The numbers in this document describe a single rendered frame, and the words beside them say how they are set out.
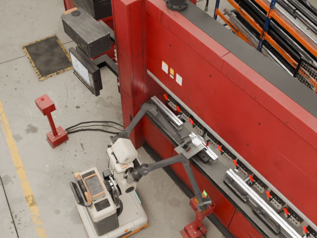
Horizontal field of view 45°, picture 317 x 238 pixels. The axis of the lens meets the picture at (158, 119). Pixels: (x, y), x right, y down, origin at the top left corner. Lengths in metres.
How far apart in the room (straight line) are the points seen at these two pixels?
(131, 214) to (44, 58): 3.13
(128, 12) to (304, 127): 1.76
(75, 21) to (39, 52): 2.76
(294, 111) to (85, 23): 2.12
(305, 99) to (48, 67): 4.37
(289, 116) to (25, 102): 4.10
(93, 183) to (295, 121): 2.07
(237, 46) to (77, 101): 3.20
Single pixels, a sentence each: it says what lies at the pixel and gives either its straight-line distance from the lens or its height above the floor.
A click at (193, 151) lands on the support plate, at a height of 1.00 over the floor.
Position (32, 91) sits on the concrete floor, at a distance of 6.01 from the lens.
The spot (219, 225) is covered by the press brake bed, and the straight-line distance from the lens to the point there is 4.65.
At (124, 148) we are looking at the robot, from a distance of 3.48.
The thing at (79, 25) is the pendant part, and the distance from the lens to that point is 3.81.
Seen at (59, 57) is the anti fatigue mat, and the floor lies 0.01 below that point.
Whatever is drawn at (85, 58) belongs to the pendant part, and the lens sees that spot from 4.01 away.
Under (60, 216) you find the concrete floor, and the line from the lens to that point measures 4.80.
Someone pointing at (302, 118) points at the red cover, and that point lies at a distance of 2.72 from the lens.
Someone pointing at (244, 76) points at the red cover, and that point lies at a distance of 2.87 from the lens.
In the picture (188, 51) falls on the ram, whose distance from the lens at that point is 3.30.
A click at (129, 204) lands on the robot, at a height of 0.28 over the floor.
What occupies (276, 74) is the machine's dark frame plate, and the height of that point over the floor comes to 2.30.
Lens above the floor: 4.31
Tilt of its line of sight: 53 degrees down
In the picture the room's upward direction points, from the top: 1 degrees clockwise
